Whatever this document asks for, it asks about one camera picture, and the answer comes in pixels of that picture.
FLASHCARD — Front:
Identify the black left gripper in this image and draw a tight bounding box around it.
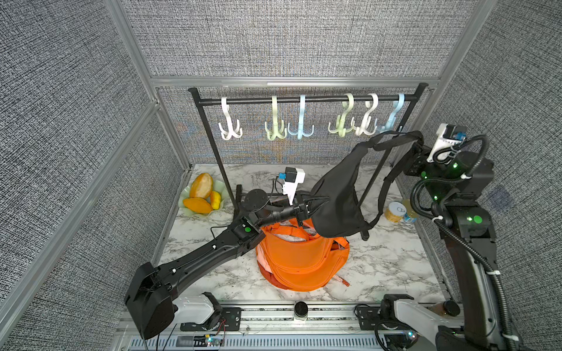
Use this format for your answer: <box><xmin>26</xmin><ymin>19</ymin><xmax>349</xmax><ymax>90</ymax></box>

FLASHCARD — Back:
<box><xmin>255</xmin><ymin>192</ymin><xmax>327</xmax><ymax>230</ymax></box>

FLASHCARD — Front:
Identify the black sling bag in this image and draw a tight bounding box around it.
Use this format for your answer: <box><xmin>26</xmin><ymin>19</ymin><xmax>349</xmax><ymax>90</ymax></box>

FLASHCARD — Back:
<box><xmin>310</xmin><ymin>131</ymin><xmax>424</xmax><ymax>241</ymax></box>

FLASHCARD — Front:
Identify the orange sling bag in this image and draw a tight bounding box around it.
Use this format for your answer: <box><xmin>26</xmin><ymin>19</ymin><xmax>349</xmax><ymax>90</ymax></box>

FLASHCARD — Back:
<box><xmin>256</xmin><ymin>219</ymin><xmax>350</xmax><ymax>275</ymax></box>

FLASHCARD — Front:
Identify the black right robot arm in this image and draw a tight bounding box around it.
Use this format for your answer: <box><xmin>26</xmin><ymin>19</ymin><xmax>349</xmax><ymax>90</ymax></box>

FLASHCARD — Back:
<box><xmin>372</xmin><ymin>133</ymin><xmax>524</xmax><ymax>350</ymax></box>

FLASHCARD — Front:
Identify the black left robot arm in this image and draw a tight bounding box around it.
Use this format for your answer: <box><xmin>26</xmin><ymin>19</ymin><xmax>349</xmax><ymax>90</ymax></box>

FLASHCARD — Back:
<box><xmin>124</xmin><ymin>189</ymin><xmax>329</xmax><ymax>340</ymax></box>

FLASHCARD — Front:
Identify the light blue hook far right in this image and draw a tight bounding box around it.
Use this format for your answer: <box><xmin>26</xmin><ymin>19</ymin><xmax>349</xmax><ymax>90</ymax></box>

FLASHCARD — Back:
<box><xmin>380</xmin><ymin>94</ymin><xmax>405</xmax><ymax>133</ymax></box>

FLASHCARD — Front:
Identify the light blue hook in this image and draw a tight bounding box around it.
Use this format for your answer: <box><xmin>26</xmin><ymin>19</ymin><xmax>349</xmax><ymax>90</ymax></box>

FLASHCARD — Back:
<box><xmin>286</xmin><ymin>95</ymin><xmax>315</xmax><ymax>140</ymax></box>
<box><xmin>380</xmin><ymin>94</ymin><xmax>405</xmax><ymax>133</ymax></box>

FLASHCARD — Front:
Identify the white hook right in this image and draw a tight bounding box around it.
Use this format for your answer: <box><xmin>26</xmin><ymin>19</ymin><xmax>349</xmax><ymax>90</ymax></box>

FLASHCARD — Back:
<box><xmin>354</xmin><ymin>94</ymin><xmax>379</xmax><ymax>137</ymax></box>

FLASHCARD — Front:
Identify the white hook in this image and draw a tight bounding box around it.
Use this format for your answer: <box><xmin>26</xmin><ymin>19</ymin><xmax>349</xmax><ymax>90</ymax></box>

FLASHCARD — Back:
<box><xmin>354</xmin><ymin>94</ymin><xmax>379</xmax><ymax>137</ymax></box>
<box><xmin>218</xmin><ymin>97</ymin><xmax>243</xmax><ymax>140</ymax></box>

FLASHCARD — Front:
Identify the pale green hook right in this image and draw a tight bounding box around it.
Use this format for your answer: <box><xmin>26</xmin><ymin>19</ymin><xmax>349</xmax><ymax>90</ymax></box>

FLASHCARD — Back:
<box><xmin>328</xmin><ymin>93</ymin><xmax>355</xmax><ymax>137</ymax></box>

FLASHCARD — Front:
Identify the pale green hook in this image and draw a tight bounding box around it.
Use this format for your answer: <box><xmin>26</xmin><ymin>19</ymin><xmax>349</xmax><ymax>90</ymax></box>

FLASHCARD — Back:
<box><xmin>328</xmin><ymin>93</ymin><xmax>355</xmax><ymax>137</ymax></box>
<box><xmin>264</xmin><ymin>96</ymin><xmax>288</xmax><ymax>141</ymax></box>

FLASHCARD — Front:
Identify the pink and red sling bag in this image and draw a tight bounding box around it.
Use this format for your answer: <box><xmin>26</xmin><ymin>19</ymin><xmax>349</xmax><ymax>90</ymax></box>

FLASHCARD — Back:
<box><xmin>256</xmin><ymin>247</ymin><xmax>350</xmax><ymax>292</ymax></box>

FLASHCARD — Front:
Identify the white hook far left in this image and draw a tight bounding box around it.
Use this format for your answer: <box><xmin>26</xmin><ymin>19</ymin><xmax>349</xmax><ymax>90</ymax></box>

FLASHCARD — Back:
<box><xmin>218</xmin><ymin>97</ymin><xmax>243</xmax><ymax>140</ymax></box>

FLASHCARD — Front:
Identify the tin can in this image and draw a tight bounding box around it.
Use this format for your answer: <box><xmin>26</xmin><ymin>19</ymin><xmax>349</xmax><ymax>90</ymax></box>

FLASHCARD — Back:
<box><xmin>384</xmin><ymin>201</ymin><xmax>407</xmax><ymax>223</ymax></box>

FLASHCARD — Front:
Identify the black clothes rack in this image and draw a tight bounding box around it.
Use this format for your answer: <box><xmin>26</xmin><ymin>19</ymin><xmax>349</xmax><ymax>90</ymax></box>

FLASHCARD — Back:
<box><xmin>188</xmin><ymin>82</ymin><xmax>429</xmax><ymax>241</ymax></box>

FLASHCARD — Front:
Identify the light green plate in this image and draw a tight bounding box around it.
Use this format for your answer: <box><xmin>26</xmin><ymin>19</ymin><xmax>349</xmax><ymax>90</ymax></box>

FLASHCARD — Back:
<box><xmin>178</xmin><ymin>180</ymin><xmax>230</xmax><ymax>216</ymax></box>

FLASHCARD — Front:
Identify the yellow fruit piece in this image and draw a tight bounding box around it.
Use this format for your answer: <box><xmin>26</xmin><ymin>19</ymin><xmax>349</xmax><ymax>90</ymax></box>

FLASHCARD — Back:
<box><xmin>209</xmin><ymin>190</ymin><xmax>222</xmax><ymax>211</ymax></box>

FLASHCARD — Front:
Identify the orange mango slice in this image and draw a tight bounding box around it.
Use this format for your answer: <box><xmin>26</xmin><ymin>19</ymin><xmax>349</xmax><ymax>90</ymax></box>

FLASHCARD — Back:
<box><xmin>182</xmin><ymin>197</ymin><xmax>213</xmax><ymax>214</ymax></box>

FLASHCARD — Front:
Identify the black knob right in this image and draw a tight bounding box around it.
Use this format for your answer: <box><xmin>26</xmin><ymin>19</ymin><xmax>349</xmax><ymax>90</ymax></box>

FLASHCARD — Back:
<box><xmin>441</xmin><ymin>300</ymin><xmax>460</xmax><ymax>317</ymax></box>

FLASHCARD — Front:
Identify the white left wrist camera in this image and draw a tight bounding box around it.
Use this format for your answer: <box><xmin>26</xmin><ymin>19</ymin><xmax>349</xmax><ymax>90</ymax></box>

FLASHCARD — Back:
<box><xmin>279</xmin><ymin>167</ymin><xmax>306</xmax><ymax>205</ymax></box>

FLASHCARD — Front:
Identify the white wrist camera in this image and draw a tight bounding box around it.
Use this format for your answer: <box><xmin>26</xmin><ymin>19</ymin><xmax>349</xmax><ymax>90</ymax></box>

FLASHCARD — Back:
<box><xmin>427</xmin><ymin>123</ymin><xmax>467</xmax><ymax>163</ymax></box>
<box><xmin>279</xmin><ymin>167</ymin><xmax>306</xmax><ymax>205</ymax></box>

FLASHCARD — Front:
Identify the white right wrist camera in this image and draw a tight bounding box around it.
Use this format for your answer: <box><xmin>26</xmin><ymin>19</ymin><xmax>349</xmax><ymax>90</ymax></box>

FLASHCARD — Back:
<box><xmin>427</xmin><ymin>123</ymin><xmax>467</xmax><ymax>163</ymax></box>

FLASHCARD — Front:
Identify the black knob on rail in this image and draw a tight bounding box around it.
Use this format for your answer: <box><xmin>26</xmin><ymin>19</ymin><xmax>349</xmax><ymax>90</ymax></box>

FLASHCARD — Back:
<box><xmin>294</xmin><ymin>301</ymin><xmax>309</xmax><ymax>321</ymax></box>

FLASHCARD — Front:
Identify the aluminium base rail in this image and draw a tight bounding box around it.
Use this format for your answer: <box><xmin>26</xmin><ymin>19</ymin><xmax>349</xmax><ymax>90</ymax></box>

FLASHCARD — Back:
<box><xmin>110</xmin><ymin>301</ymin><xmax>435</xmax><ymax>350</ymax></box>

